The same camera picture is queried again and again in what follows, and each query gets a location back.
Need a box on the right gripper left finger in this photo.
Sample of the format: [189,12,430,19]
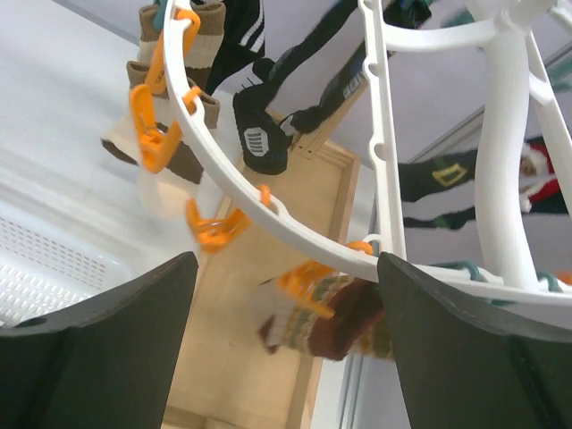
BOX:
[1,251,198,428]

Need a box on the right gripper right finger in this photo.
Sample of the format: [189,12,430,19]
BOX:
[377,252,571,428]

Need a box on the white plastic sock hanger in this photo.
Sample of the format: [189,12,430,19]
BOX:
[163,1,571,327]

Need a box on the orange clothes peg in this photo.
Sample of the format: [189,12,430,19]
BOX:
[129,84,189,174]
[185,197,251,255]

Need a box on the multicolour striped knit sock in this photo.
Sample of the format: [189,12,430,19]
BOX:
[250,274,394,361]

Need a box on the wooden stand tray base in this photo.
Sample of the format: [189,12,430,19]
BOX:
[163,106,363,429]

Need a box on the white plastic perforated basket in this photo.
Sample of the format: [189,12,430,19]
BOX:
[1,202,132,327]

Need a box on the black sock yellow logo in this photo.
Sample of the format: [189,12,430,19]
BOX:
[398,148,477,231]

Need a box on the brown cream sock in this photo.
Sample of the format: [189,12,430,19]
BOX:
[100,2,223,220]

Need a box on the black santa sock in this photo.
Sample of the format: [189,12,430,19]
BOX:
[519,135,568,215]

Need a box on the black grey patterned sock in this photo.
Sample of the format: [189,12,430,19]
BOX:
[231,0,372,176]

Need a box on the black white striped sock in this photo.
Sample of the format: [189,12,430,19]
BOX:
[205,0,265,95]

